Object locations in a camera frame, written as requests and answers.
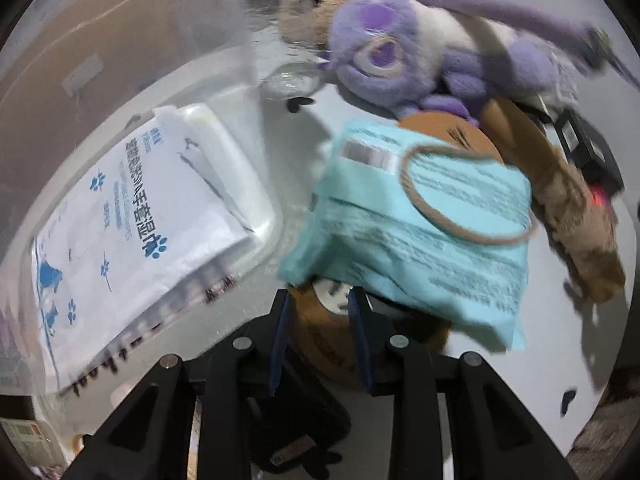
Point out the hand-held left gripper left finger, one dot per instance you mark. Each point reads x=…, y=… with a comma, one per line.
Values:
x=279, y=345

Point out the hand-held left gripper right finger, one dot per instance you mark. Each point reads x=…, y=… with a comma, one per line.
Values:
x=360, y=345

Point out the brown tape roll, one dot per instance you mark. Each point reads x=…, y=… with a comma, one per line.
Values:
x=325, y=345

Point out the teal wipes pack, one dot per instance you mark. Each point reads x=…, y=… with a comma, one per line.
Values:
x=400, y=260

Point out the clear plastic container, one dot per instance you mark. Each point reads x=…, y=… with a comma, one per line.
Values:
x=225, y=105

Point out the purple plush toy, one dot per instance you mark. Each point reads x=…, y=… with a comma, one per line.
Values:
x=380, y=50

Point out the black cloth item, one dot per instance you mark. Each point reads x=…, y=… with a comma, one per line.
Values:
x=310, y=425

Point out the white paw print wipes pack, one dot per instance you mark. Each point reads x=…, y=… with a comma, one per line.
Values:
x=125, y=220

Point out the black heart sticker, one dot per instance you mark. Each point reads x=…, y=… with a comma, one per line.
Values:
x=299, y=103
x=567, y=402

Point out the brown plush toy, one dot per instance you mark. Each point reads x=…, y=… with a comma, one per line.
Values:
x=575, y=220

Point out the patterned rug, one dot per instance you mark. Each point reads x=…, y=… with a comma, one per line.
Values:
x=600, y=440

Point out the clear glass dish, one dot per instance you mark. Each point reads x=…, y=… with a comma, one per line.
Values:
x=290, y=80

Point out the black box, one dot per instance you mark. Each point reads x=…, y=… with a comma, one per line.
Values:
x=585, y=145

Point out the beige plush toy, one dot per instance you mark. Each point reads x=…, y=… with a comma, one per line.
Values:
x=305, y=15

